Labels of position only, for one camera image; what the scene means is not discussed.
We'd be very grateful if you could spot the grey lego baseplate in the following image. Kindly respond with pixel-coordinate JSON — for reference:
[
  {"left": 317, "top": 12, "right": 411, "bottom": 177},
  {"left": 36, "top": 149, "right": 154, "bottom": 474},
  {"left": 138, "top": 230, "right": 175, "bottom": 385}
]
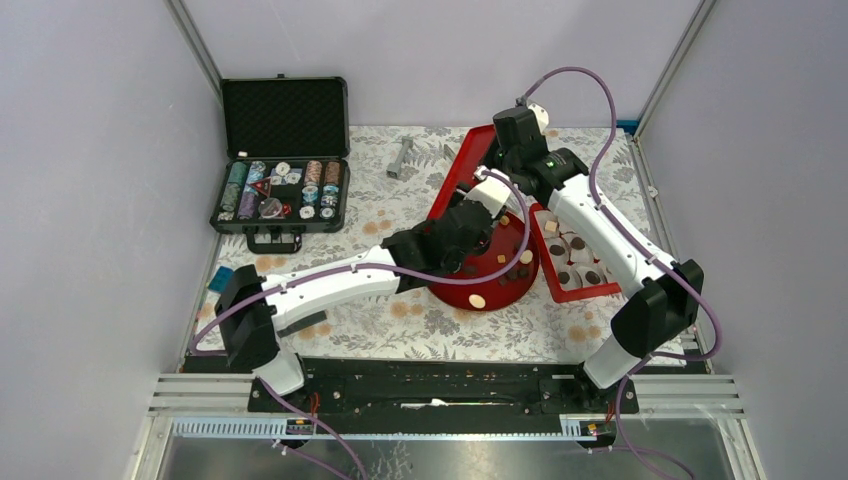
[{"left": 277, "top": 311, "right": 327, "bottom": 338}]

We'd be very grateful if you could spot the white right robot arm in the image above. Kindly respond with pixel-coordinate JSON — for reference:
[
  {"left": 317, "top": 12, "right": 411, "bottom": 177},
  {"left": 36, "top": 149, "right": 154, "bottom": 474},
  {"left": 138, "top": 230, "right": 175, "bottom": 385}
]
[{"left": 486, "top": 105, "right": 704, "bottom": 412}]

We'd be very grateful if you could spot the black poker chip case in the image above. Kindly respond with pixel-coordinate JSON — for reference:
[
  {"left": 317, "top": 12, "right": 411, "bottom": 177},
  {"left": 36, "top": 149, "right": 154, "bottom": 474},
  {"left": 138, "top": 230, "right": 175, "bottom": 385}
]
[{"left": 210, "top": 76, "right": 350, "bottom": 235}]

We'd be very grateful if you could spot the white oval chocolate bottom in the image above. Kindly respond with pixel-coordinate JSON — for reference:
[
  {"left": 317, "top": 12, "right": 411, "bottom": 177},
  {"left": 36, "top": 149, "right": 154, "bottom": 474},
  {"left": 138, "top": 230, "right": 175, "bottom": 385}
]
[{"left": 468, "top": 294, "right": 486, "bottom": 310}]

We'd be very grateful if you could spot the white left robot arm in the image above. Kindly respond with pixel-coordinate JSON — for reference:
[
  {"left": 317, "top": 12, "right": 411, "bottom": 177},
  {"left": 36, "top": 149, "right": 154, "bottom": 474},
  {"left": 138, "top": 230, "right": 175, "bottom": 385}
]
[{"left": 191, "top": 167, "right": 522, "bottom": 411}]

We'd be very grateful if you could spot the dark round chocolate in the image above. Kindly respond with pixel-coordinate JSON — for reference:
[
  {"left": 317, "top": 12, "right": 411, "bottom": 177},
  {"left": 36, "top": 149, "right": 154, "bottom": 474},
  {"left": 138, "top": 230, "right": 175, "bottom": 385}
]
[{"left": 584, "top": 271, "right": 601, "bottom": 285}]

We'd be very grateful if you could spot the small blue lego brick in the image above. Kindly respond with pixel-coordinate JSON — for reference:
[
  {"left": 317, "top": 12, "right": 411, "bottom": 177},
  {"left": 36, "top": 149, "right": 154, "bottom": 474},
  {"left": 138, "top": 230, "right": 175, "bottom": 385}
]
[{"left": 206, "top": 266, "right": 234, "bottom": 293}]

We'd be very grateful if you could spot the red chocolate box tray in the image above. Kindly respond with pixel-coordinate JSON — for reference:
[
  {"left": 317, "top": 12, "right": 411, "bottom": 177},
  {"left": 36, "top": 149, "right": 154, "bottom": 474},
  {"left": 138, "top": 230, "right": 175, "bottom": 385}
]
[{"left": 530, "top": 203, "right": 621, "bottom": 304}]

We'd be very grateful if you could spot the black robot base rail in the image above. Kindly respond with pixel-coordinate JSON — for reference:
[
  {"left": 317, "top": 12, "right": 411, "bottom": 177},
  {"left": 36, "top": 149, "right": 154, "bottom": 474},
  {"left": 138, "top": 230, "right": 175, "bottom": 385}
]
[{"left": 181, "top": 354, "right": 641, "bottom": 436}]

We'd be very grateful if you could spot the red square box lid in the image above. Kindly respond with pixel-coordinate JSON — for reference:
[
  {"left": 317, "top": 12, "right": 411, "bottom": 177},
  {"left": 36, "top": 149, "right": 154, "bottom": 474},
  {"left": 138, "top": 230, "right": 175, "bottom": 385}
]
[{"left": 427, "top": 124, "right": 495, "bottom": 220}]

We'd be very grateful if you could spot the white round chocolate right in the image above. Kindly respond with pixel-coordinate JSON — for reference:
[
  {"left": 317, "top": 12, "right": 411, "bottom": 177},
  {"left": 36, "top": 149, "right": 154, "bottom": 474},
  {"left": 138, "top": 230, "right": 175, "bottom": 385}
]
[{"left": 519, "top": 249, "right": 534, "bottom": 265}]

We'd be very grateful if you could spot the round red plate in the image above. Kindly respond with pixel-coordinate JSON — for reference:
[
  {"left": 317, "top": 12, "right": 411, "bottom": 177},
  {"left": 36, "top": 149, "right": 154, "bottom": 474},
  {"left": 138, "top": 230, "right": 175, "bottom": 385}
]
[{"left": 428, "top": 212, "right": 540, "bottom": 312}]

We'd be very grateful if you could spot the blue fifty poker chip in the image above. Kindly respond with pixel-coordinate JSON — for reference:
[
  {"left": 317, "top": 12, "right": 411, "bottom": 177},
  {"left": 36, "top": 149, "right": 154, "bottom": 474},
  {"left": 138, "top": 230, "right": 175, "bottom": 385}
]
[{"left": 302, "top": 185, "right": 320, "bottom": 203}]

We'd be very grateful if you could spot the floral table cloth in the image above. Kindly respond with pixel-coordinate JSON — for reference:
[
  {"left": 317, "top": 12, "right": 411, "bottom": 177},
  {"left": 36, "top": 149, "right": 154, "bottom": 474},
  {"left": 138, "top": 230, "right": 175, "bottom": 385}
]
[{"left": 190, "top": 125, "right": 687, "bottom": 367}]

